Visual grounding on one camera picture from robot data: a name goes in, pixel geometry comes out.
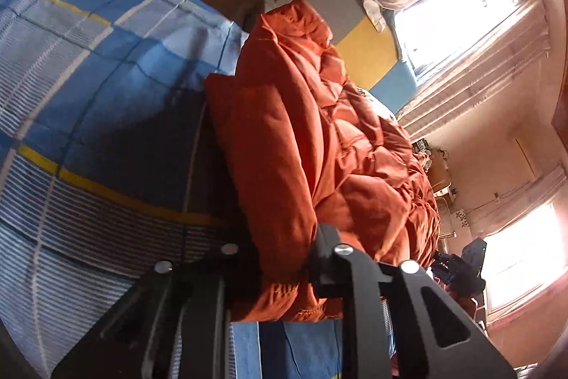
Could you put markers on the desk clutter items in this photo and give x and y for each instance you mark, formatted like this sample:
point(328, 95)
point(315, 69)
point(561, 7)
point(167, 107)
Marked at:
point(421, 148)

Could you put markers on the orange puffer jacket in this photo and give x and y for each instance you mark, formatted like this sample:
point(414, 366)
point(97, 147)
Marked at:
point(305, 147)

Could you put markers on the wooden desk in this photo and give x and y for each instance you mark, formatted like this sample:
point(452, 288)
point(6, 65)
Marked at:
point(438, 174)

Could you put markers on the grey yellow blue headboard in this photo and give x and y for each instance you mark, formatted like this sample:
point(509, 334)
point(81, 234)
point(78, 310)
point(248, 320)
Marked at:
point(371, 57)

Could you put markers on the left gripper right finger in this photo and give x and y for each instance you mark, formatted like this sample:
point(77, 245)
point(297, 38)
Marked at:
point(396, 317)

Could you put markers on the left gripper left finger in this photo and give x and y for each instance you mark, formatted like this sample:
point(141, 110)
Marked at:
point(174, 314)

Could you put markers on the blue plaid bed sheet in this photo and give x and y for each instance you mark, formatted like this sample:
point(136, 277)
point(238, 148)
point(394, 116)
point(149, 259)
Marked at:
point(110, 163)

